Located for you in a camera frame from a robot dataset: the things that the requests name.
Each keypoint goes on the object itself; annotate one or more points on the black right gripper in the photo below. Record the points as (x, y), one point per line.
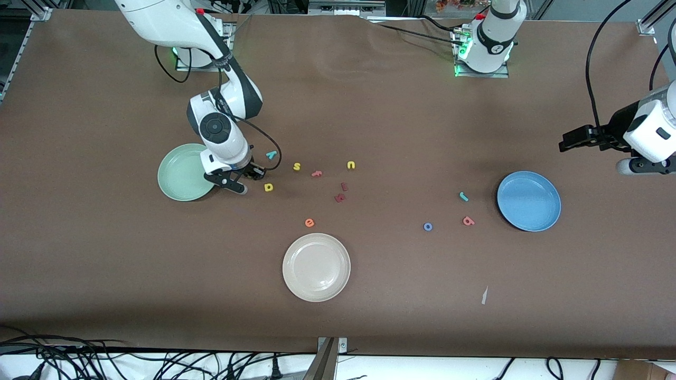
(250, 170)

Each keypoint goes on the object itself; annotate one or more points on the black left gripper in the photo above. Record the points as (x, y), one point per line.
(614, 129)

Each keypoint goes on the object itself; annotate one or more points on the teal foam letter y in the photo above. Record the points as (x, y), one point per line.
(271, 154)

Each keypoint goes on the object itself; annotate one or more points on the pink foam letter b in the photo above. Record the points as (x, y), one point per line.
(470, 222)

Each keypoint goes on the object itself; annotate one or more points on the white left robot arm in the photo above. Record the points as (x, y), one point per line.
(494, 31)

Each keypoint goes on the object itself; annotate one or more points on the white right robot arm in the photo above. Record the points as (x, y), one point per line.
(174, 21)

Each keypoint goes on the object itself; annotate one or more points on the green plate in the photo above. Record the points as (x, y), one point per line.
(182, 174)

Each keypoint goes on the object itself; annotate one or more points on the blue plate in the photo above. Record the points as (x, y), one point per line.
(528, 201)

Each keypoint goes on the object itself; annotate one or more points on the beige plate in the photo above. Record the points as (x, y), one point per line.
(316, 267)

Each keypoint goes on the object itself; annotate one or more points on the orange flowers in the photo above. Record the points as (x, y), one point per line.
(459, 4)

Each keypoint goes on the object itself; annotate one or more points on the small grey paper scrap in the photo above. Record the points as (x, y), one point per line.
(484, 296)

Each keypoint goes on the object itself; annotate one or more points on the grey device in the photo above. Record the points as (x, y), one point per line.
(346, 6)

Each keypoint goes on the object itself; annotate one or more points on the black power plug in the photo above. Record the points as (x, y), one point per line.
(274, 368)

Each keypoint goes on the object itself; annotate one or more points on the cardboard box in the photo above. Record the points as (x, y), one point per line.
(641, 370)

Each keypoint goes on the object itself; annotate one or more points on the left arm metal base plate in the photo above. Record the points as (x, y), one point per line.
(501, 75)

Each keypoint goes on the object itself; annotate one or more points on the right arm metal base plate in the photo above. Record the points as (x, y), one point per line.
(182, 67)

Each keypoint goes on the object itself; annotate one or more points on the aluminium frame profile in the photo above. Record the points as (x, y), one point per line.
(652, 18)

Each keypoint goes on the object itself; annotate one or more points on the metal table bracket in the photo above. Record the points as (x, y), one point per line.
(328, 359)

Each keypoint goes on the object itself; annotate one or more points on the aluminium table frame rail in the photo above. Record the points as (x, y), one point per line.
(41, 13)

